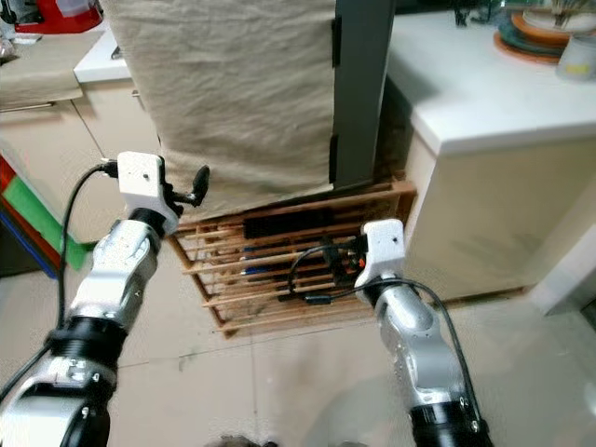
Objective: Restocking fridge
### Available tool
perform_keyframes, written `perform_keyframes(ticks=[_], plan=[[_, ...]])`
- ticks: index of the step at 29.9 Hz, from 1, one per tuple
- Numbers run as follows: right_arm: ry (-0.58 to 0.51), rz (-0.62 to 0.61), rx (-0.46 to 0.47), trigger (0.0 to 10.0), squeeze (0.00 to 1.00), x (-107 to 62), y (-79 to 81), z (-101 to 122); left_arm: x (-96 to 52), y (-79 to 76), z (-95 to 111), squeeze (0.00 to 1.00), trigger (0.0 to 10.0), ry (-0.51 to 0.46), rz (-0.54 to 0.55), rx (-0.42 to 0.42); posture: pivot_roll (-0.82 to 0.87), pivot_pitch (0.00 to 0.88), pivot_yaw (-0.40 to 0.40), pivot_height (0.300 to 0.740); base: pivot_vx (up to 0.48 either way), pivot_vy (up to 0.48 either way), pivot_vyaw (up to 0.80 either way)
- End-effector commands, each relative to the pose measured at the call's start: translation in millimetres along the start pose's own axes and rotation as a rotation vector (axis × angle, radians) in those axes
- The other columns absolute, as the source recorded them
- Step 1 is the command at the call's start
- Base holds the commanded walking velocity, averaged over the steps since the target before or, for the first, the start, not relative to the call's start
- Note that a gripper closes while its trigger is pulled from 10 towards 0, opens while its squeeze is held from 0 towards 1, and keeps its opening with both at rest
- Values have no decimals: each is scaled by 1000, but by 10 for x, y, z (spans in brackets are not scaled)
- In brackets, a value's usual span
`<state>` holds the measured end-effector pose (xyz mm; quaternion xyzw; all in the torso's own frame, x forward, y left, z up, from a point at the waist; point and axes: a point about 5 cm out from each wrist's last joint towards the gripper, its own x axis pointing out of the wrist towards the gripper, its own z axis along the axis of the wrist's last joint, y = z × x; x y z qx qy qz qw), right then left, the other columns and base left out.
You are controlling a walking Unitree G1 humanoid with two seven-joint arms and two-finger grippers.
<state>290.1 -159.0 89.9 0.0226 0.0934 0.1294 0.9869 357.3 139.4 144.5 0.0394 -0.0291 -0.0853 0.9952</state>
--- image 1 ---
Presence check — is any small black countertop item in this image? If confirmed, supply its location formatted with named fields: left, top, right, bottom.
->
left=454, top=5, right=509, bottom=27

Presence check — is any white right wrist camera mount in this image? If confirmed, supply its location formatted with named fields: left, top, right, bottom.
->
left=363, top=219, right=407, bottom=286

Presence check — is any wooden pallet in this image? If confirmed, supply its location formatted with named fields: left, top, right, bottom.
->
left=168, top=179, right=418, bottom=337

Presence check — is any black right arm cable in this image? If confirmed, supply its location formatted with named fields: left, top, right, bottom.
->
left=287, top=240, right=485, bottom=434

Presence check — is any white cup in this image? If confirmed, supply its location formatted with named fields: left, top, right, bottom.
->
left=556, top=33, right=596, bottom=83

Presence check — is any white counter cabinet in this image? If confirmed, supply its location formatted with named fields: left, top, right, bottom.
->
left=382, top=9, right=596, bottom=305

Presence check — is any stack of coloured plates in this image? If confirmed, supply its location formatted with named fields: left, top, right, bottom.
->
left=494, top=7, right=579, bottom=65

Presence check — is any red kitchen appliance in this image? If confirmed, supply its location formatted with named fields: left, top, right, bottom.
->
left=5, top=0, right=106, bottom=36

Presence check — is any beige fridge cover cloth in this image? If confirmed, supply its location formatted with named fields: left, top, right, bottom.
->
left=102, top=0, right=340, bottom=221

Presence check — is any silver cabinet handle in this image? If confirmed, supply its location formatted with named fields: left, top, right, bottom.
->
left=0, top=101, right=58, bottom=114

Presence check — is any beige kitchen cabinet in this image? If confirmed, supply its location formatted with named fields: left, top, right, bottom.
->
left=0, top=37, right=165, bottom=213

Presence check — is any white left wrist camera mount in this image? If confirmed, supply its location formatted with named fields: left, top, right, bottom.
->
left=116, top=152, right=179, bottom=230

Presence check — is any orange cutting board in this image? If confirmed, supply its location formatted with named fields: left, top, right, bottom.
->
left=0, top=156, right=72, bottom=277

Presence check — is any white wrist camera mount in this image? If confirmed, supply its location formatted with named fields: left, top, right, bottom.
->
left=116, top=152, right=179, bottom=230
left=363, top=219, right=407, bottom=286

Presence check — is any beige counter cloth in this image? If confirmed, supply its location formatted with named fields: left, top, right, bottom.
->
left=0, top=33, right=109, bottom=109

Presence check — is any green cutting board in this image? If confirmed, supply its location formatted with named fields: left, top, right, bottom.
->
left=2, top=177, right=90, bottom=272

